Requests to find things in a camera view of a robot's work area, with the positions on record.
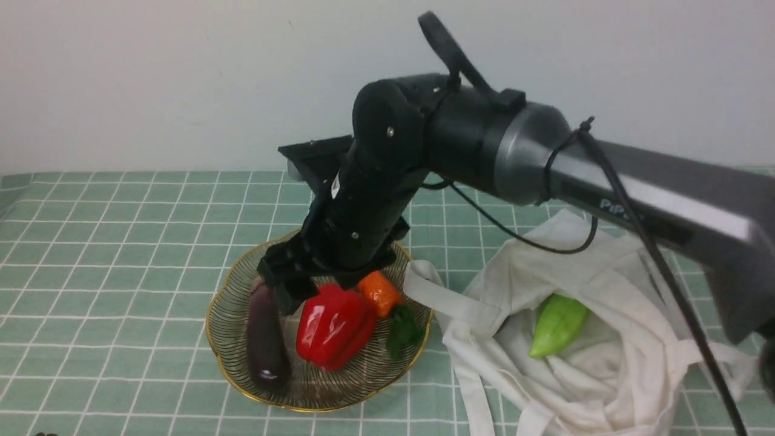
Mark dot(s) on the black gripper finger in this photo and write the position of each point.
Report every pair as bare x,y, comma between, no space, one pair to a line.
265,283

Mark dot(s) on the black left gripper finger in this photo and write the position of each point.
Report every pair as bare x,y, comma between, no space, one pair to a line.
291,293

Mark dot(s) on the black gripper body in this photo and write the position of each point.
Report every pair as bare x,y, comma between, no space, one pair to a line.
342,247

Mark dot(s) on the dark purple eggplant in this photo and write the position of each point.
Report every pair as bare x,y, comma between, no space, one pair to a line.
269,366

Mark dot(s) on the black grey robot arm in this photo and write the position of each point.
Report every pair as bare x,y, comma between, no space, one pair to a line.
526,153

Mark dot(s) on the white cloth tote bag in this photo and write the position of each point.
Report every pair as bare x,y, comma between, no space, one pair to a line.
621,377

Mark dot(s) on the red bell pepper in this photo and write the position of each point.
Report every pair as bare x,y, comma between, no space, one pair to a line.
334,326

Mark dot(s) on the orange carrot green leaves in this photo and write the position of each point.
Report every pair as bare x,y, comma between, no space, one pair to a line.
388,302

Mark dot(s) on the glass bowl gold rim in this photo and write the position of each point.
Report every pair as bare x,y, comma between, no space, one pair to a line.
309,390

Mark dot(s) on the green checkered tablecloth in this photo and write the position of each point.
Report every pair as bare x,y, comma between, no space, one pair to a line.
105,282

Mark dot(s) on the light green pepper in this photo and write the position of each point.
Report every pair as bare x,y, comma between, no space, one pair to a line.
559,324

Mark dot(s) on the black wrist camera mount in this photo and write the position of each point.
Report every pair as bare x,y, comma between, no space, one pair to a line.
316,161

